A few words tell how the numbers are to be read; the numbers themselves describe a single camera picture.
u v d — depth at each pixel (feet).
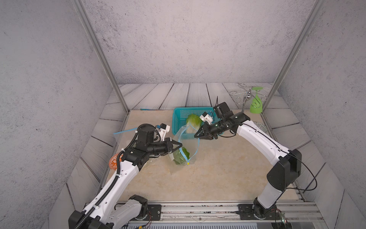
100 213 1.28
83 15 2.38
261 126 3.44
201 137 2.34
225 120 1.92
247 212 2.37
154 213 2.38
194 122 3.27
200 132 2.43
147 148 1.88
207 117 2.43
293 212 2.49
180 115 3.65
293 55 2.86
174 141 2.24
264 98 3.38
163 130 2.22
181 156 2.30
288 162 1.43
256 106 2.81
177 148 2.25
